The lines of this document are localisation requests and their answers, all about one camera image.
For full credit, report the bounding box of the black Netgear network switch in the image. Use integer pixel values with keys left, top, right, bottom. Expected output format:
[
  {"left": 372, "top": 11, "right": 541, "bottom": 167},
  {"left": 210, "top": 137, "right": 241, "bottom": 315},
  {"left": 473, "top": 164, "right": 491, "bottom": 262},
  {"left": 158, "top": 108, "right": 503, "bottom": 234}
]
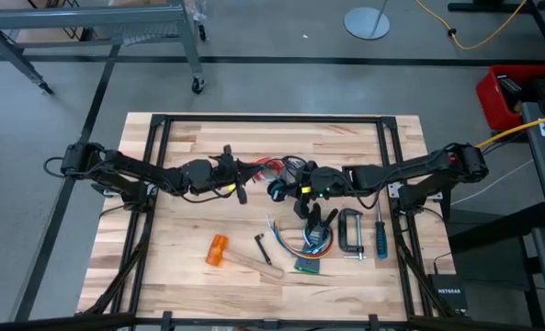
[{"left": 426, "top": 273, "right": 470, "bottom": 312}]

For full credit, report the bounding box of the red plastic tape dispenser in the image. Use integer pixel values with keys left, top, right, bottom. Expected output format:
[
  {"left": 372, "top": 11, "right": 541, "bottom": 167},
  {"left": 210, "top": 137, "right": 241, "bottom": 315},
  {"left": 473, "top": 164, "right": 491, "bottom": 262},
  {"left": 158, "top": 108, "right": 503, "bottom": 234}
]
[{"left": 252, "top": 156, "right": 286, "bottom": 184}]

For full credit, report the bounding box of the teal sleeved cable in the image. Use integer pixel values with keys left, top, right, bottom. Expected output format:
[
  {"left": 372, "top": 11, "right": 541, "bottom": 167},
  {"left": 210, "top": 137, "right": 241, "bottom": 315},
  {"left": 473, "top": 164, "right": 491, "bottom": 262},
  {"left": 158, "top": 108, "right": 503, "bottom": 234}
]
[{"left": 266, "top": 177, "right": 290, "bottom": 203}]

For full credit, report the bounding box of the white floor cable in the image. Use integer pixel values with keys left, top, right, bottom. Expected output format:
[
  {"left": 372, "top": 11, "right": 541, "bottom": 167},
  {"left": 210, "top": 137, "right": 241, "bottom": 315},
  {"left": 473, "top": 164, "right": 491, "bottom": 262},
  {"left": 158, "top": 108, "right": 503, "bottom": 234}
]
[{"left": 449, "top": 159, "right": 536, "bottom": 207}]

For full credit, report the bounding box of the grey metal wheeled cart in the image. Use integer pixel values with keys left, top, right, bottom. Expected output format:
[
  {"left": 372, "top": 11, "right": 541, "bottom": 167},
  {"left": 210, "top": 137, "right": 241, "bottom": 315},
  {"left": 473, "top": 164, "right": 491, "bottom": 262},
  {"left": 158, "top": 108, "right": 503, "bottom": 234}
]
[{"left": 0, "top": 0, "right": 209, "bottom": 96}]

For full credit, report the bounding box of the yellow cord with black plug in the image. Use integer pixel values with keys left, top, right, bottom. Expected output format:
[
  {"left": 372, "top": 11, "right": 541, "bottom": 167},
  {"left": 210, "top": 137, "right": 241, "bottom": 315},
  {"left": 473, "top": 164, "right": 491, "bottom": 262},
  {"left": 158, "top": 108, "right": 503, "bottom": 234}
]
[{"left": 413, "top": 0, "right": 528, "bottom": 51}]

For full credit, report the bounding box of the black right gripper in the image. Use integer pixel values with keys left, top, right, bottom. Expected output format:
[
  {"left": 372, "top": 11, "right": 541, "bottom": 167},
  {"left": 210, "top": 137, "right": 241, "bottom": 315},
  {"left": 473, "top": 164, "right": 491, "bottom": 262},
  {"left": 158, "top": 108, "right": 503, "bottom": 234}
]
[{"left": 286, "top": 160, "right": 347, "bottom": 220}]

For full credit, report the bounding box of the black spring clamp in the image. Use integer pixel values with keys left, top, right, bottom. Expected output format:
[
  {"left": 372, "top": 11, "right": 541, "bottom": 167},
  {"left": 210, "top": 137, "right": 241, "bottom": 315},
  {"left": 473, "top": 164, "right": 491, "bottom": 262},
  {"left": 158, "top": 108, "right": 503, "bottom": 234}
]
[{"left": 301, "top": 201, "right": 341, "bottom": 245}]

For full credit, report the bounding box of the black cord coil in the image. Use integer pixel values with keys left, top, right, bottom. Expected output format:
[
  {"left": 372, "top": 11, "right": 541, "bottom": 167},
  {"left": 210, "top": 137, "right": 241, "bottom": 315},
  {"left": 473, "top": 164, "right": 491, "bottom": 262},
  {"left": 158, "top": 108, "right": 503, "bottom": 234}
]
[{"left": 281, "top": 154, "right": 311, "bottom": 178}]

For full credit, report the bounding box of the small black hex key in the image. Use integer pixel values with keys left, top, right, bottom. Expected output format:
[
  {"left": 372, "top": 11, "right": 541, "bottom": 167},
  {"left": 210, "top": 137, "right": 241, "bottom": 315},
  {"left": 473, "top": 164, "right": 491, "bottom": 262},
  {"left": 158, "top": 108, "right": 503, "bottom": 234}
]
[{"left": 253, "top": 233, "right": 273, "bottom": 267}]

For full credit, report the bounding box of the yellow power cord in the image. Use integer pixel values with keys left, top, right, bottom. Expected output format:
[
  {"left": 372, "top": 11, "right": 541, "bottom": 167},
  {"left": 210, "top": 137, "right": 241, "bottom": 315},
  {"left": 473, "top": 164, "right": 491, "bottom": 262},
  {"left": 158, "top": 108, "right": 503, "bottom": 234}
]
[{"left": 474, "top": 111, "right": 545, "bottom": 149}]

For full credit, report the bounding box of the black standing desk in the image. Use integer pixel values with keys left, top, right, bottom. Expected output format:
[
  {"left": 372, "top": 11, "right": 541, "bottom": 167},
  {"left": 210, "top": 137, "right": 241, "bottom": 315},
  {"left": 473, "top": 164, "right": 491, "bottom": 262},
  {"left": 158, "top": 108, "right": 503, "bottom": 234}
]
[{"left": 447, "top": 0, "right": 545, "bottom": 63}]

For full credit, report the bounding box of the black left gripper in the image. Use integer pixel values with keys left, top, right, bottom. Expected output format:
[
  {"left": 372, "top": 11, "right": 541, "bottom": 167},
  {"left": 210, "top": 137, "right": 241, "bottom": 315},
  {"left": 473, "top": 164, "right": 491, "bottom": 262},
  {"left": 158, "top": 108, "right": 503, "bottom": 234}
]
[{"left": 180, "top": 144, "right": 262, "bottom": 206}]

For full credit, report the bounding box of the blue and black screwdriver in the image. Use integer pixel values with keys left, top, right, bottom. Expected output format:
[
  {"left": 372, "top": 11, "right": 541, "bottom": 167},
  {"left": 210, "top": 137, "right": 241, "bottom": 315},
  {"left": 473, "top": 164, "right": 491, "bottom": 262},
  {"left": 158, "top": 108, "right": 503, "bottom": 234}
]
[{"left": 374, "top": 197, "right": 389, "bottom": 260}]

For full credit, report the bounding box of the dark flat pouch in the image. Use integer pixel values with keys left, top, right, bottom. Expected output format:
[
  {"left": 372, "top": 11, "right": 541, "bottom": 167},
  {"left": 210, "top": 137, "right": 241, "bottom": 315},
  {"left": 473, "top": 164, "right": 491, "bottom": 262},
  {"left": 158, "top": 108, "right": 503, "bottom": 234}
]
[{"left": 293, "top": 243, "right": 323, "bottom": 273}]

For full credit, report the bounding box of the red plastic bin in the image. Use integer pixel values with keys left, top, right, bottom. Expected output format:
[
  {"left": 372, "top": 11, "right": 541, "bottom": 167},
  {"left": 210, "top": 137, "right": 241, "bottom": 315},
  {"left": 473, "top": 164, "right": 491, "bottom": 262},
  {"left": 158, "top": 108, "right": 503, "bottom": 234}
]
[{"left": 476, "top": 63, "right": 545, "bottom": 132}]

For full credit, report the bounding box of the orange-headed wooden mallet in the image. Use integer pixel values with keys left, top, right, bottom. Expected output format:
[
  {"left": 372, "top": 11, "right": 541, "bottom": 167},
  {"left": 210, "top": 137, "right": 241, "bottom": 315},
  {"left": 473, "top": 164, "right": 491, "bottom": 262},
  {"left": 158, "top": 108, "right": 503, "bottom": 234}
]
[{"left": 205, "top": 233, "right": 286, "bottom": 280}]

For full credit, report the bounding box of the black C-clamp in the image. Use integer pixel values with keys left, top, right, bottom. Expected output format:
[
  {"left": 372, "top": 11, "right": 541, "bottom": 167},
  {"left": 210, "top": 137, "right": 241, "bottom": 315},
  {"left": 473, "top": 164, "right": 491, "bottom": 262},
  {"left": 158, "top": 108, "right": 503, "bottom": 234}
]
[{"left": 337, "top": 207, "right": 368, "bottom": 261}]

